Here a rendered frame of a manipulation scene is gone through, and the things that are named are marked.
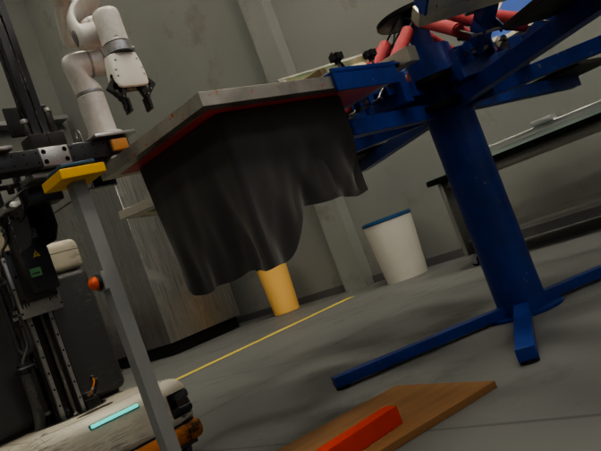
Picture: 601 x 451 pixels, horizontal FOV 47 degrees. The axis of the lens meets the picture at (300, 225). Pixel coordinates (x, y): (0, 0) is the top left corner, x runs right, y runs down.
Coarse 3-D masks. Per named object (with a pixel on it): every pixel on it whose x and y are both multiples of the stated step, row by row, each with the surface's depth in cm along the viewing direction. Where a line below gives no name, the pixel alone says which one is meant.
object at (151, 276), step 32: (64, 192) 821; (96, 192) 781; (128, 192) 762; (64, 224) 842; (128, 224) 751; (160, 224) 779; (128, 256) 765; (160, 256) 767; (128, 288) 778; (160, 288) 755; (224, 288) 815; (160, 320) 750; (192, 320) 771; (224, 320) 802; (160, 352) 770
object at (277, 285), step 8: (264, 272) 763; (272, 272) 760; (280, 272) 763; (288, 272) 773; (264, 280) 765; (272, 280) 761; (280, 280) 761; (288, 280) 767; (264, 288) 771; (272, 288) 762; (280, 288) 761; (288, 288) 764; (272, 296) 764; (280, 296) 761; (288, 296) 762; (296, 296) 775; (272, 304) 767; (280, 304) 761; (288, 304) 761; (296, 304) 767; (280, 312) 762
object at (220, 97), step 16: (304, 80) 194; (320, 80) 198; (208, 96) 170; (224, 96) 174; (240, 96) 177; (256, 96) 180; (272, 96) 184; (288, 96) 190; (304, 96) 197; (176, 112) 176; (192, 112) 172; (160, 128) 183; (176, 128) 180; (144, 144) 190; (160, 144) 191; (112, 160) 204; (128, 160) 198; (112, 176) 209
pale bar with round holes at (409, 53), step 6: (402, 48) 222; (408, 48) 221; (414, 48) 223; (396, 54) 224; (402, 54) 222; (408, 54) 221; (414, 54) 223; (384, 60) 228; (390, 60) 226; (396, 60) 224; (402, 60) 223; (408, 60) 221; (414, 60) 222; (396, 66) 225; (402, 66) 225
